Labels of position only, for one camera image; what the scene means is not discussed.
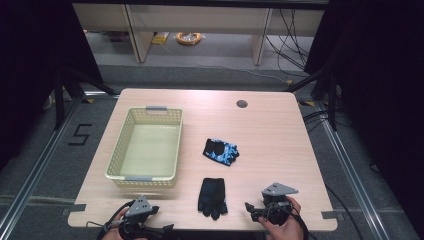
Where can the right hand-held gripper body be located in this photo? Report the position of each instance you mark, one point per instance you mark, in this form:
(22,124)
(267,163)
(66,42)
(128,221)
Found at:
(276,191)

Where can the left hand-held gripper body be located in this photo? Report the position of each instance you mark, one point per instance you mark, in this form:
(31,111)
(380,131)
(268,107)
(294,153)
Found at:
(139,207)

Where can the pale yellow perforated plastic basket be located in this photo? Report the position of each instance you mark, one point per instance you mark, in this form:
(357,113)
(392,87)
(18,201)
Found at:
(146,150)

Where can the blue camouflage fingerless glove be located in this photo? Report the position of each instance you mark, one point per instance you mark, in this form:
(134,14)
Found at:
(224,154)

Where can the person's right hand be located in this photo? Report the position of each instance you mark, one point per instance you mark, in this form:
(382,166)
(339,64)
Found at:
(283,232)

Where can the person's left hand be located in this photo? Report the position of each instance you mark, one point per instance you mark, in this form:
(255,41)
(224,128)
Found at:
(111,235)

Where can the black fingerless glove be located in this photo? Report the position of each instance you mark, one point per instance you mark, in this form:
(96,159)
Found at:
(212,196)

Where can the black metal stand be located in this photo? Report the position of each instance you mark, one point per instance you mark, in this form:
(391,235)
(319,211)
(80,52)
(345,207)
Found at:
(332,100)
(60,100)

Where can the dark curtain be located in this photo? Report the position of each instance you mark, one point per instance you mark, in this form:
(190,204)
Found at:
(383,100)
(33,66)

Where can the yellow packet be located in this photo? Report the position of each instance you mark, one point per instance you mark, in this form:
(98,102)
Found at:
(160,38)

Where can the aluminium floor rail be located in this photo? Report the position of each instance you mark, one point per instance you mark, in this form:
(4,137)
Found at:
(36,170)
(360,180)

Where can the white desk frame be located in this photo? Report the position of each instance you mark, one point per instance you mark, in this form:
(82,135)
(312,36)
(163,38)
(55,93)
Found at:
(200,20)

